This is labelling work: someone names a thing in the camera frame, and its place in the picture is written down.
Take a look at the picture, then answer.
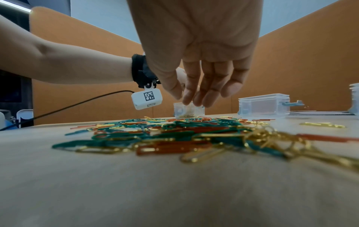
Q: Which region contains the person's left hand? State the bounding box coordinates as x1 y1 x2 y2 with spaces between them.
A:
175 67 189 89

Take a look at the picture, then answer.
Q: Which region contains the person's right hand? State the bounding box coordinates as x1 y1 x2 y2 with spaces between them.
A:
126 0 264 108

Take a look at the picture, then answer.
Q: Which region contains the transparent box with blue latches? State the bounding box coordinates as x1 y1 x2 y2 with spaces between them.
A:
347 83 359 116
173 101 205 119
237 93 305 119

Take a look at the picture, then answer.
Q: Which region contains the pile of colored paper clips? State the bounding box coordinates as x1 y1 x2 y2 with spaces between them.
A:
52 116 359 174

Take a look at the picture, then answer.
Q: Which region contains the person's left forearm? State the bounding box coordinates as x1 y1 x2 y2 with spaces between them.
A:
0 14 134 85

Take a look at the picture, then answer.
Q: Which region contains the blue patterned desk mat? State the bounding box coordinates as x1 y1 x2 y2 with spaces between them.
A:
289 110 354 116

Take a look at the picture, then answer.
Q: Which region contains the black left wrist strap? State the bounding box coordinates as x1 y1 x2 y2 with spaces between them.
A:
131 53 162 89

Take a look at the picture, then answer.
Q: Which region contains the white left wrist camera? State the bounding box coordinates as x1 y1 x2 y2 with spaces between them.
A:
131 83 163 111

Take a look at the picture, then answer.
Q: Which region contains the black camera cable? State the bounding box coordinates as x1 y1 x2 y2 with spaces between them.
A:
0 89 135 132

